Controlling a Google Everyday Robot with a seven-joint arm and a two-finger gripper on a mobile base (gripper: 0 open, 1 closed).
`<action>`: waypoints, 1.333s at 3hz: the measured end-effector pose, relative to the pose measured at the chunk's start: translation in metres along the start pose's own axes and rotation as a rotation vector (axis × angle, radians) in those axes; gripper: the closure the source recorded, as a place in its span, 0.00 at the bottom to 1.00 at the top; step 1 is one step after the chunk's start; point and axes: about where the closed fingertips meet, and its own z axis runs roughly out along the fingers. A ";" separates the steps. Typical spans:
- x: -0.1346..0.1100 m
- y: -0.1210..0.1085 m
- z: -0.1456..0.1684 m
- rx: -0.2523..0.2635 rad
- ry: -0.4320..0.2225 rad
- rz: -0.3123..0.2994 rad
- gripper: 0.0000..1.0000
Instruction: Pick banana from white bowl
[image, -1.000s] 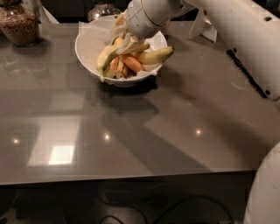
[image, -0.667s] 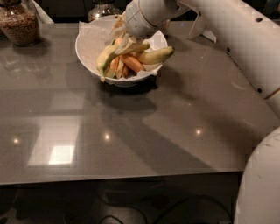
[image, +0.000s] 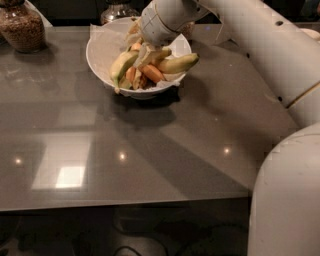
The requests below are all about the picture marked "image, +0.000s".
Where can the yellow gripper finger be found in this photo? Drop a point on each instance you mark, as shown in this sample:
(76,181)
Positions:
(146,54)
(133,35)

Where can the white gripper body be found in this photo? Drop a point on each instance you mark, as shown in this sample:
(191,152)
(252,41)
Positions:
(156,29)

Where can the long yellow-green banana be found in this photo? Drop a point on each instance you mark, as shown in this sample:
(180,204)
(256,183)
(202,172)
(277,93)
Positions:
(124,75)

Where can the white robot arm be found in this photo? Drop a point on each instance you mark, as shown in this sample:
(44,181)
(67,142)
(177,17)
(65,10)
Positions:
(285,209)

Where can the white bowl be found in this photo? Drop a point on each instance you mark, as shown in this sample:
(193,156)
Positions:
(103,50)

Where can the right yellow banana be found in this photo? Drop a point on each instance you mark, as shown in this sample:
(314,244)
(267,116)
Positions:
(179,64)

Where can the orange carrot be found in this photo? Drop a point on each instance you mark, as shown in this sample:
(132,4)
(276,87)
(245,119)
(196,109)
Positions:
(152,73)

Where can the right glass grain jar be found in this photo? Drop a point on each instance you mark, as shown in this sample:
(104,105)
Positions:
(187,30)

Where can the glass grain jar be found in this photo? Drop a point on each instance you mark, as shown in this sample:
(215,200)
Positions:
(21,26)
(187,30)

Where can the middle glass jar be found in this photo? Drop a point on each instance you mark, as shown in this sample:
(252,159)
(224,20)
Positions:
(117,9)

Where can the left glass grain jar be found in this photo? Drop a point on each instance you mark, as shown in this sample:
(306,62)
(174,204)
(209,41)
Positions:
(21,26)

